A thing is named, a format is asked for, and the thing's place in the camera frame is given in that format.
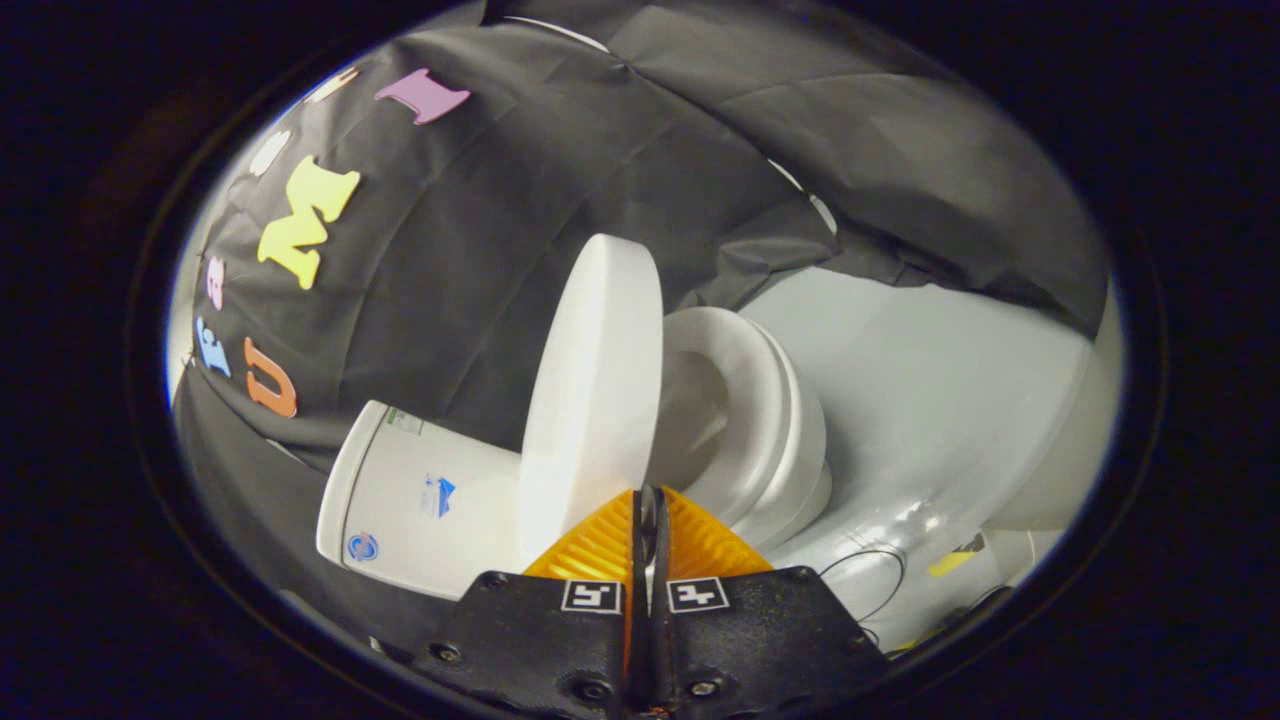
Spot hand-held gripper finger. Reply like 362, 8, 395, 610
425, 487, 651, 720
648, 486, 891, 720

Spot white toilet bowl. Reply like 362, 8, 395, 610
735, 320, 834, 552

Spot white toilet seat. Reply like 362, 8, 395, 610
645, 306, 799, 528

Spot yellow floor tape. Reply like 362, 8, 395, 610
927, 538, 987, 579

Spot black backdrop cloth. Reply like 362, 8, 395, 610
170, 0, 1113, 646

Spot black floor cable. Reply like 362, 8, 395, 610
818, 547, 907, 646

